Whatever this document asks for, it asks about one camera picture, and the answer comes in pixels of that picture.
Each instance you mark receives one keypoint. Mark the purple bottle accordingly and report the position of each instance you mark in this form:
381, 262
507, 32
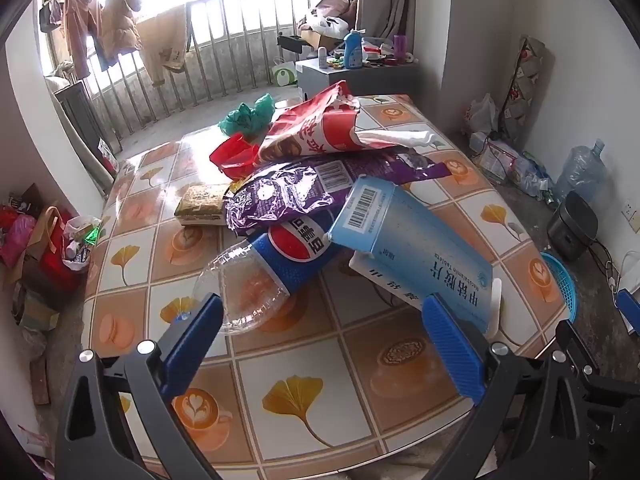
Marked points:
399, 47

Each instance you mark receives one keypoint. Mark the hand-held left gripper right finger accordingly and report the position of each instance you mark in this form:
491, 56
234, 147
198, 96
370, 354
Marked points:
452, 355

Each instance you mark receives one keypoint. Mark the beige garment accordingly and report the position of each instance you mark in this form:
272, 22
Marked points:
165, 45

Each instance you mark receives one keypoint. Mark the purple snack bag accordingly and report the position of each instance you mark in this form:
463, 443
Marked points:
280, 195

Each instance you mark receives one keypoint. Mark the white and green paper bag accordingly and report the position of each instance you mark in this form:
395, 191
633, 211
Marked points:
284, 74

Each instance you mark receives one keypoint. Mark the light blue medicine box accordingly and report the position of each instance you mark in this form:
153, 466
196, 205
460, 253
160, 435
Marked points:
410, 240

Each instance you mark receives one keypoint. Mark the peach down jacket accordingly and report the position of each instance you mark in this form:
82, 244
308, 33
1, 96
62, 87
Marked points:
120, 10

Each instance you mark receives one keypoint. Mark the grey cabinet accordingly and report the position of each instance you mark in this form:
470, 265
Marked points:
350, 82

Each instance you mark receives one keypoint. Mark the black tray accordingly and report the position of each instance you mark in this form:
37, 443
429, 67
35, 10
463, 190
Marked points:
291, 42

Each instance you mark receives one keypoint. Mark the brown snack packet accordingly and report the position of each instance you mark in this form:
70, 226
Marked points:
200, 200

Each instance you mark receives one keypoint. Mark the green plastic bag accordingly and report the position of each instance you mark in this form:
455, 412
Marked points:
247, 117

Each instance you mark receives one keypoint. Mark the cardboard box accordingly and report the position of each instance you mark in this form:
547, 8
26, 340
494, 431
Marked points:
322, 40

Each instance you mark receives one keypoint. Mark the dark garment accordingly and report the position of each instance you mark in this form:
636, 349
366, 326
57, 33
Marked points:
50, 15

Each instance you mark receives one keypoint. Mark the empty clear water jug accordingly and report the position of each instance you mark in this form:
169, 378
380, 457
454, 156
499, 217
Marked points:
580, 170

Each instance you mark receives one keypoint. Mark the dark grey rice cooker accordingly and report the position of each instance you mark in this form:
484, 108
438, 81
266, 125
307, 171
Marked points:
575, 220

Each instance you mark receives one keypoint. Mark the red printed packets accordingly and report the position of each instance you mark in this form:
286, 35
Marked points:
492, 157

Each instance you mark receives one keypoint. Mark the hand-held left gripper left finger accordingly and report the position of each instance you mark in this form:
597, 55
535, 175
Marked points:
195, 340

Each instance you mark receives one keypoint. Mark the patterned tablecloth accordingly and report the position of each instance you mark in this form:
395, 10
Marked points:
320, 360

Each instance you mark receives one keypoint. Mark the red and white snack bag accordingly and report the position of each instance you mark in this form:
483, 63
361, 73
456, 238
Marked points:
320, 130

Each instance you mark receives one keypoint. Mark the wall socket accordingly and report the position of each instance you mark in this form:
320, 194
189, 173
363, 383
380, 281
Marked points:
631, 215

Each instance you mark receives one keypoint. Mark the small white bottle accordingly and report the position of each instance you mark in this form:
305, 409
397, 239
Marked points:
322, 57

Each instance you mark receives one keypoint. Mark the crumpled white plastic bag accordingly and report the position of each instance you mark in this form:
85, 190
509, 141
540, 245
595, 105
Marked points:
327, 24

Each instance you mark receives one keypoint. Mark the white bag with green wrapper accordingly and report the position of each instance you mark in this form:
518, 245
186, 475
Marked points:
80, 245

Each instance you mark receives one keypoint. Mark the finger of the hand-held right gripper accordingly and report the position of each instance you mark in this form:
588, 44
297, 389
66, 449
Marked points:
577, 345
629, 310

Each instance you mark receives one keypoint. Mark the red tote bag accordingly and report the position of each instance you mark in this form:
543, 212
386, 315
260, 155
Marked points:
52, 260

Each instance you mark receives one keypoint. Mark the blue plastic basket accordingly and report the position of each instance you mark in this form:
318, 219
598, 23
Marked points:
562, 280

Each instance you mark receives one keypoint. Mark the rolled patterned mat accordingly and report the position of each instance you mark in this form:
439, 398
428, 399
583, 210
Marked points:
525, 85

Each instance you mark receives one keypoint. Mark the pink bag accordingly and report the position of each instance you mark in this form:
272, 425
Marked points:
17, 240

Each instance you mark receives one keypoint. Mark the blue detergent bottle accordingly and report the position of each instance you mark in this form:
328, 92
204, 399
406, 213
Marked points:
353, 52

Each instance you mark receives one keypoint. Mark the dark wooden cabinet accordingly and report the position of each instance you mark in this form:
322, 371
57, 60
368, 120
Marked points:
80, 120

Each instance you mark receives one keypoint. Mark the clear plastic cola bottle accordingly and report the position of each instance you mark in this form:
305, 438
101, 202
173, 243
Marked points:
295, 255

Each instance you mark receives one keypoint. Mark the red plastic bag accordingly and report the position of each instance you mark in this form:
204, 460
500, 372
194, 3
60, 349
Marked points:
232, 155

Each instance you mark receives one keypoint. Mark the white medicine box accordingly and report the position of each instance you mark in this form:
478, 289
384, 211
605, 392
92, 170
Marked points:
372, 272

